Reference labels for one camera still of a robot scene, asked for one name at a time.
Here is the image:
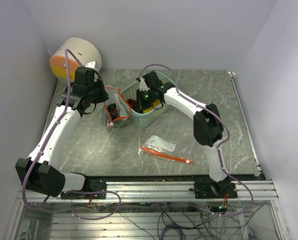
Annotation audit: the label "white cylinder orange lid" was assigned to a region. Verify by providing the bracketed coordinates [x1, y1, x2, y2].
[49, 37, 102, 84]

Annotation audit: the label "light blue plastic basket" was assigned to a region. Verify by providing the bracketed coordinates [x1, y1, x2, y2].
[120, 81, 172, 129]

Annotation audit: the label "loose wires below table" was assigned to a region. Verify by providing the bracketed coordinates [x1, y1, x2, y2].
[71, 192, 264, 240]

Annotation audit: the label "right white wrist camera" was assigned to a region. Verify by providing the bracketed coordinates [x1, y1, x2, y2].
[136, 76, 150, 92]

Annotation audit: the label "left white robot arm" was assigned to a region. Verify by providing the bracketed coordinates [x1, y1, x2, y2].
[15, 61, 109, 199]

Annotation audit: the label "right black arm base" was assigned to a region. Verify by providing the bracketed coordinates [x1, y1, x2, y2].
[189, 178, 238, 199]

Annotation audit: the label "red grape bunch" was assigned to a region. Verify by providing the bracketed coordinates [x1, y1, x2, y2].
[127, 98, 139, 112]

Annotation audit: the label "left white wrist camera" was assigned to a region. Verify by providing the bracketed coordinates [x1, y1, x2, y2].
[85, 61, 99, 72]

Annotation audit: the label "aluminium frame rail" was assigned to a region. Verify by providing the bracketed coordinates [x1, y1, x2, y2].
[16, 180, 279, 204]

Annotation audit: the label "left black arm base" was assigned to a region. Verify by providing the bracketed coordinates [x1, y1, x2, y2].
[60, 176, 107, 200]

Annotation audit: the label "yellow banana bunch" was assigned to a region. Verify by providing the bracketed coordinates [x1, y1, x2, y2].
[143, 100, 163, 114]

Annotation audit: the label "clear zip bag orange zipper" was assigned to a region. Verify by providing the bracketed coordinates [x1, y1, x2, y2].
[102, 85, 132, 128]

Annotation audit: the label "dark blue grape bunch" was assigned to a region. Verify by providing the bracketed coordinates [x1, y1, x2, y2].
[107, 103, 120, 120]

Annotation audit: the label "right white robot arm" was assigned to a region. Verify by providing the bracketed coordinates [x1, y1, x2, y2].
[137, 71, 227, 198]

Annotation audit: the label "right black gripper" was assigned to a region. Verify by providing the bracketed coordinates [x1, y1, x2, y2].
[135, 88, 155, 112]

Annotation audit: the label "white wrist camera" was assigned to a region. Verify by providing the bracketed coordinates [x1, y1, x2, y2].
[85, 61, 99, 72]
[136, 76, 150, 92]

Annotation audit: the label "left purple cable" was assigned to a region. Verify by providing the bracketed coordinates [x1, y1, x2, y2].
[21, 48, 83, 210]

